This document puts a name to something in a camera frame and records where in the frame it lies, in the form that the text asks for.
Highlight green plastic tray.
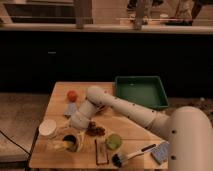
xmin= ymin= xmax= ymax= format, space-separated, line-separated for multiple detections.
xmin=115 ymin=76 xmax=169 ymax=110

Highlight white handled brush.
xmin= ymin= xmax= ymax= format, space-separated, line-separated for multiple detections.
xmin=112 ymin=144 xmax=156 ymax=168

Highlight blue grey cloth piece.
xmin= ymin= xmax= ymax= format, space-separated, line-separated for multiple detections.
xmin=64 ymin=103 xmax=77 ymax=117

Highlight orange tomato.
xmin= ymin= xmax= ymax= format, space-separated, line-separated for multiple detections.
xmin=67 ymin=90 xmax=78 ymax=102

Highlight green round lid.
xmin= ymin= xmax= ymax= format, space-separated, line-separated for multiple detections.
xmin=105 ymin=134 xmax=122 ymax=150

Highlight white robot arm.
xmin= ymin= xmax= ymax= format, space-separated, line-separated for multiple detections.
xmin=69 ymin=86 xmax=213 ymax=171

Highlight white cup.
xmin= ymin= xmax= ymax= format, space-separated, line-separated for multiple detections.
xmin=39 ymin=119 xmax=57 ymax=138

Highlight blue sponge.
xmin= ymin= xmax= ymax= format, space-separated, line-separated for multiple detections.
xmin=151 ymin=141 xmax=169 ymax=165

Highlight brown wooden block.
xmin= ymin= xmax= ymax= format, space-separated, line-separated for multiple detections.
xmin=95 ymin=139 xmax=109 ymax=165

